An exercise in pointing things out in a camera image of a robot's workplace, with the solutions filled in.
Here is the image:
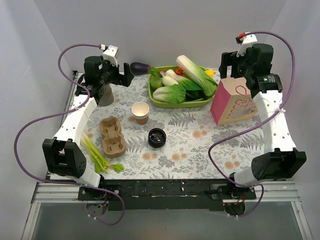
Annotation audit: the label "bok choy middle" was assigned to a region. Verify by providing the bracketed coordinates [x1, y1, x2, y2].
[161, 69, 202, 91]

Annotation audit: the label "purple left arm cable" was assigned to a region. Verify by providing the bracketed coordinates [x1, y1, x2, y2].
[13, 43, 126, 226]

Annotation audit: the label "brown cardboard cup carrier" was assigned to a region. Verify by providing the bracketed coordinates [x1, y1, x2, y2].
[99, 117, 127, 159]

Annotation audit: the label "bok choy front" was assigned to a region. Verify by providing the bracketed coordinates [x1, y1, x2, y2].
[153, 84, 186, 104]

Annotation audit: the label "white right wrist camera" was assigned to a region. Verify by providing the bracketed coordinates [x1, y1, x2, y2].
[235, 32, 258, 57]

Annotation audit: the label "napa cabbage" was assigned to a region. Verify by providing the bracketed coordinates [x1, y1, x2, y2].
[176, 55, 218, 97]

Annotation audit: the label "pink paper cake bag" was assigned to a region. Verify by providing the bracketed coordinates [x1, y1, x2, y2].
[210, 76, 258, 126]

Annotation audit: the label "red pepper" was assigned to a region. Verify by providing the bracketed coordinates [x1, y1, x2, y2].
[175, 67, 184, 76]

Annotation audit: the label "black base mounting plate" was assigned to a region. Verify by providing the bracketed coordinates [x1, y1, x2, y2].
[77, 179, 256, 211]

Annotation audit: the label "aluminium frame rail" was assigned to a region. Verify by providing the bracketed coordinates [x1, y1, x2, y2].
[31, 181, 301, 203]

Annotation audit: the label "yellow vegetable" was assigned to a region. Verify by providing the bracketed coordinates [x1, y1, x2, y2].
[205, 69, 215, 78]

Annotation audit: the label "floral table mat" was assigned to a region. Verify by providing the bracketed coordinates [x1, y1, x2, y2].
[83, 74, 264, 180]

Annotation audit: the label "green plastic vegetable tray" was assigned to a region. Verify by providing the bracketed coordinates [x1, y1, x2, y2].
[148, 74, 215, 109]

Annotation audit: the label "purple eggplant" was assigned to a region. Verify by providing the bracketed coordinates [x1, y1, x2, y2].
[129, 62, 150, 76]

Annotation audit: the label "bok choy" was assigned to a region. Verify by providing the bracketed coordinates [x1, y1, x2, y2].
[161, 69, 202, 91]
[153, 84, 186, 104]

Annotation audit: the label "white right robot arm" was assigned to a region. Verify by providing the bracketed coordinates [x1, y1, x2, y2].
[219, 43, 307, 199]

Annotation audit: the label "stack of black lids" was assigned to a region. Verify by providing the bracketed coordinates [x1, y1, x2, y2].
[148, 128, 167, 148]

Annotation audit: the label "brown paper cup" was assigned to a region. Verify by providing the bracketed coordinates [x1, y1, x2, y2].
[131, 102, 150, 125]

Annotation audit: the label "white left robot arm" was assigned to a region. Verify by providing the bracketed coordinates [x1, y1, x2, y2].
[42, 62, 134, 200]

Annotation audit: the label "grey straw holder cup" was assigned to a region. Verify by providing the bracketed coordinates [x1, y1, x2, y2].
[98, 84, 114, 107]

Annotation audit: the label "green celery stalks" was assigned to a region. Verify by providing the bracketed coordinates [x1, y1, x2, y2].
[80, 132, 125, 174]

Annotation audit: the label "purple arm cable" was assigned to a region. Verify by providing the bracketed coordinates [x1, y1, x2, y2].
[13, 43, 126, 226]
[207, 31, 296, 218]

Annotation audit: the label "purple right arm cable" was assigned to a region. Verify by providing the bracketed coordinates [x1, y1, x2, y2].
[207, 31, 296, 218]

